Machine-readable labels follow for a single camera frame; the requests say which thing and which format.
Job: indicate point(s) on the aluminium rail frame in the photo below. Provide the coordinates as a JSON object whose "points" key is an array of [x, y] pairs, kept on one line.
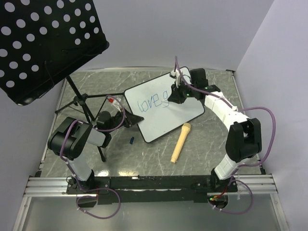
{"points": [[171, 172]]}

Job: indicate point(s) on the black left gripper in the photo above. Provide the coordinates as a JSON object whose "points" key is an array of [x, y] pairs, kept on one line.
{"points": [[131, 119]]}

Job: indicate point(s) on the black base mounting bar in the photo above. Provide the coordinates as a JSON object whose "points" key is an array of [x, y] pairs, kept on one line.
{"points": [[196, 188]]}

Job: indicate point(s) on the beige toy microphone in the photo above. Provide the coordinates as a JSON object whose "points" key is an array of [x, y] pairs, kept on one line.
{"points": [[185, 129]]}

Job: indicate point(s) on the black perforated music stand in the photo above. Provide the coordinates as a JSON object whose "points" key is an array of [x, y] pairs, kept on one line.
{"points": [[42, 42]]}

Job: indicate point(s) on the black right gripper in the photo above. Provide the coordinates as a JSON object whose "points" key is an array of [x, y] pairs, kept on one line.
{"points": [[175, 96]]}

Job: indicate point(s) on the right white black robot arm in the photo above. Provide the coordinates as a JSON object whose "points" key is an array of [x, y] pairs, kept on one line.
{"points": [[244, 133]]}

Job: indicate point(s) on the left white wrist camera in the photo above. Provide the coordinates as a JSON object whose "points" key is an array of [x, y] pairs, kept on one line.
{"points": [[116, 102]]}

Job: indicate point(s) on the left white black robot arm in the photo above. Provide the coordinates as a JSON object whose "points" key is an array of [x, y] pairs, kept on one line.
{"points": [[69, 139]]}

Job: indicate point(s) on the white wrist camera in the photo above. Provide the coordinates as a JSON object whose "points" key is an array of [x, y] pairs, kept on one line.
{"points": [[116, 102], [175, 74]]}

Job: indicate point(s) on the white whiteboard black frame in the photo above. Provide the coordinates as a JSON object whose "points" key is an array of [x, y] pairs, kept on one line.
{"points": [[145, 100]]}

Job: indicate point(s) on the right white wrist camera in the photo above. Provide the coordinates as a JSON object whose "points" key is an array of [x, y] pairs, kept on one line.
{"points": [[175, 74]]}

